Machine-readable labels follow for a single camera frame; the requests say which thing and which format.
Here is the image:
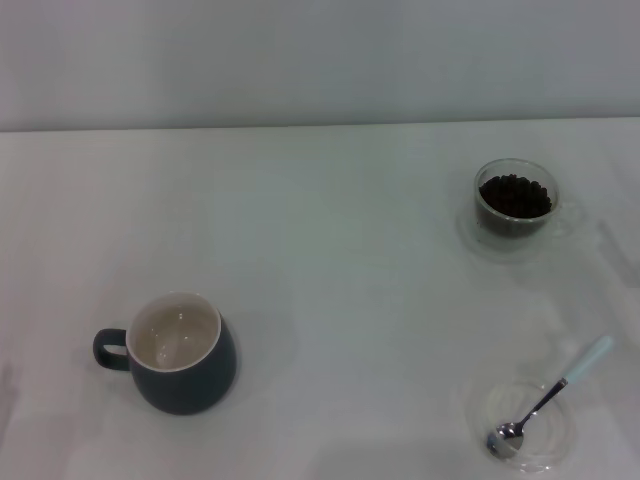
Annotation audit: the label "dark grey ceramic mug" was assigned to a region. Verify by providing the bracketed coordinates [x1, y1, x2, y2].
[92, 291, 239, 416]

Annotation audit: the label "blue handled metal spoon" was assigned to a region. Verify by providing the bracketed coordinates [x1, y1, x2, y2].
[486, 335, 615, 458]

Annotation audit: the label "clear glass cup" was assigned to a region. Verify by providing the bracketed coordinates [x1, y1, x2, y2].
[473, 157, 587, 239]

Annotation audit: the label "dark coffee beans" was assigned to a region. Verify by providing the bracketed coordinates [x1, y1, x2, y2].
[477, 173, 554, 220]

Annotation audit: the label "clear glass saucer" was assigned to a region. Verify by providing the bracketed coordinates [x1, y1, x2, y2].
[455, 202, 596, 265]

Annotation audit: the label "clear glass dish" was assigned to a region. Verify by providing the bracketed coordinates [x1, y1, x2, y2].
[464, 377, 572, 474]

